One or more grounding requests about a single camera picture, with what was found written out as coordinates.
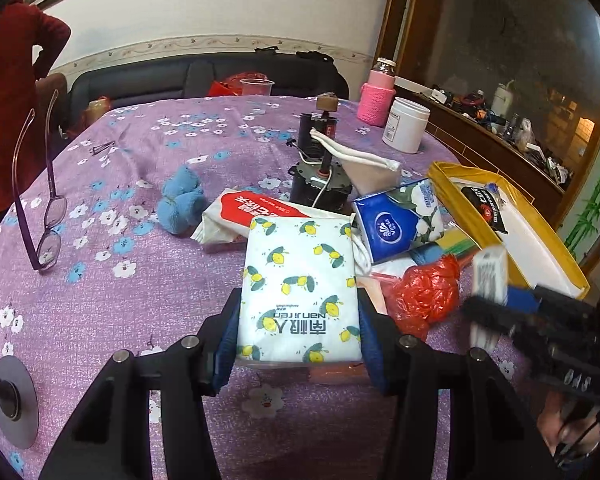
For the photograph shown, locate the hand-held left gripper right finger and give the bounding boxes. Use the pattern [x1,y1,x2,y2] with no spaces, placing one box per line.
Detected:
[355,287,563,480]

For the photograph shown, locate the black sofa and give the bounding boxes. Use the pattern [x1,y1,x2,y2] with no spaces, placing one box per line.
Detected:
[69,51,350,111]

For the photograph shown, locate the black packet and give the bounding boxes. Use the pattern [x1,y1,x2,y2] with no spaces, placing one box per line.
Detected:
[459,184,512,235]

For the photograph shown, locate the yellow box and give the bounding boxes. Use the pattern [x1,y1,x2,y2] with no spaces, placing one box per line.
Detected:
[426,161,592,301]

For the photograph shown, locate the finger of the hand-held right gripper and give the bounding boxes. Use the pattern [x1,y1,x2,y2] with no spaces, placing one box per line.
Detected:
[461,294,556,356]
[507,285,600,321]

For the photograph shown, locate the small white tissue pack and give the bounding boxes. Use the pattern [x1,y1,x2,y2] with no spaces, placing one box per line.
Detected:
[471,246,511,353]

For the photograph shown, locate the black device with wooden knob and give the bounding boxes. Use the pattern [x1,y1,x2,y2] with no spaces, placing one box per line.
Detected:
[286,95,341,163]

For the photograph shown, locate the purple floral tablecloth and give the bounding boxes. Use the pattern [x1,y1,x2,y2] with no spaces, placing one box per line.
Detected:
[0,95,591,480]

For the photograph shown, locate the person's right hand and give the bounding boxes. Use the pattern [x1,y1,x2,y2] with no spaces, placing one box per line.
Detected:
[537,392,600,466]

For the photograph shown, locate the white plastic jar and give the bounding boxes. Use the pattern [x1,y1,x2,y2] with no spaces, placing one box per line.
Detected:
[382,97,431,155]

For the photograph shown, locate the black bag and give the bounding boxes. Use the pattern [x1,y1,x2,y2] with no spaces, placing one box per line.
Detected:
[295,51,337,65]

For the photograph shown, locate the yellow green sponge pack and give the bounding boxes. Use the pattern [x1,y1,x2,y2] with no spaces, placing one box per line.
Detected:
[412,227,481,266]

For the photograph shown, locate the blue towel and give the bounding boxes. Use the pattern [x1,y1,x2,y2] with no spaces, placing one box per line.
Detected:
[157,165,206,236]

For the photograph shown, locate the wooden cabinet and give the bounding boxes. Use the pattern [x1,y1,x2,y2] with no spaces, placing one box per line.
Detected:
[372,0,600,226]

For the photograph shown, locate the blue floral tissue pack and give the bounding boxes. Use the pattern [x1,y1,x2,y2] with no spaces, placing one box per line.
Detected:
[351,177,448,265]

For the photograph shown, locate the red plastic bag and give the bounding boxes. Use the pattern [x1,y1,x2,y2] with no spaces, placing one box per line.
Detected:
[384,255,462,341]

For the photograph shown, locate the white drawstring pouch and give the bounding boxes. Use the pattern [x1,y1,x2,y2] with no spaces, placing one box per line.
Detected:
[309,128,402,196]

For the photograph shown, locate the lemon print tissue pack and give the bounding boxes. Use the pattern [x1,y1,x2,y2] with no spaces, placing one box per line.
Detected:
[235,212,365,367]

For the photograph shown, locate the grey disc with black clamp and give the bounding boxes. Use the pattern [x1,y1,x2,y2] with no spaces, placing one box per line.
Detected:
[0,356,40,450]

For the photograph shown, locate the bottle with pink knitted sleeve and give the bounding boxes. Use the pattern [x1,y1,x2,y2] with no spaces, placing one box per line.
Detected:
[356,57,398,126]

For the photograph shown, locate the clear plastic cup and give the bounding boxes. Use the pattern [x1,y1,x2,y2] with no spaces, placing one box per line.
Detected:
[238,77,276,98]

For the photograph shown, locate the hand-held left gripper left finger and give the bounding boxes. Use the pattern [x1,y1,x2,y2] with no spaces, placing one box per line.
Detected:
[39,287,243,480]

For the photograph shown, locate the purple eyeglasses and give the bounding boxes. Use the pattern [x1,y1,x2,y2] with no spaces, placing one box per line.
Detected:
[11,90,68,272]

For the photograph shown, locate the red white tissue pack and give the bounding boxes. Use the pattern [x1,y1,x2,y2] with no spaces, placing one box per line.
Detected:
[190,187,348,246]

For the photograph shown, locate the black electric motor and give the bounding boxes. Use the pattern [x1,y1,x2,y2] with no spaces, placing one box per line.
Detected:
[286,152,353,208]

